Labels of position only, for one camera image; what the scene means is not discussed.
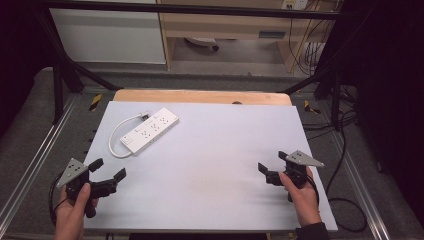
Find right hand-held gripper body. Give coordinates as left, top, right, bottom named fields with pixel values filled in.
left=265, top=149, right=325, bottom=203

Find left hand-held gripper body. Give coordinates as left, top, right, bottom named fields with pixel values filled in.
left=55, top=157, right=118, bottom=220

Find person's right hand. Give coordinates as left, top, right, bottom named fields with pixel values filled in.
left=278, top=166, right=323, bottom=228

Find person's left hand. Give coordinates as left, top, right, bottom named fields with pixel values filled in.
left=53, top=182, right=100, bottom=240

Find white power strip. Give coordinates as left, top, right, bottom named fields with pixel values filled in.
left=120, top=106, right=180, bottom=157

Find yellow black tape strip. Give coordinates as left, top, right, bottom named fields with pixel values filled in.
left=303, top=99, right=322, bottom=116
left=88, top=93, right=103, bottom=113

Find wooden table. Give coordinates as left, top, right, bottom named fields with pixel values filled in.
left=112, top=88, right=293, bottom=107

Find white cabinet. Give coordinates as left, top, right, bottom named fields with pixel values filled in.
left=49, top=0, right=167, bottom=65

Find office chair base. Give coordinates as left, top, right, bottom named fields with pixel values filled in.
left=184, top=36, right=221, bottom=52

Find light wooden desk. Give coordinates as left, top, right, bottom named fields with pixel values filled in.
left=155, top=0, right=338, bottom=74

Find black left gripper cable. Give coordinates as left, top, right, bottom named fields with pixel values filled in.
left=48, top=171, right=73, bottom=226

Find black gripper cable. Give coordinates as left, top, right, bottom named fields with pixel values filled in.
left=48, top=171, right=73, bottom=226
left=304, top=133, right=368, bottom=234

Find white power strip cable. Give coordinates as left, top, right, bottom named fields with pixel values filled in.
left=108, top=113, right=144, bottom=159

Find aluminium rail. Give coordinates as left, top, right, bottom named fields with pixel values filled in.
left=328, top=128, right=392, bottom=240
left=0, top=94, right=80, bottom=228

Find black floor cables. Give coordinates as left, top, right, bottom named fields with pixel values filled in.
left=300, top=84, right=360, bottom=142

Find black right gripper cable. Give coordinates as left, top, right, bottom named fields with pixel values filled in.
left=304, top=133, right=368, bottom=234

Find bundle of hanging cables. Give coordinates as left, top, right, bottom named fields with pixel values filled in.
left=287, top=0, right=338, bottom=77

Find wall socket plate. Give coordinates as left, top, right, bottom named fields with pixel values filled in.
left=280, top=0, right=310, bottom=11

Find black metal frame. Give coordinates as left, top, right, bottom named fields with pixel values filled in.
left=31, top=0, right=348, bottom=132

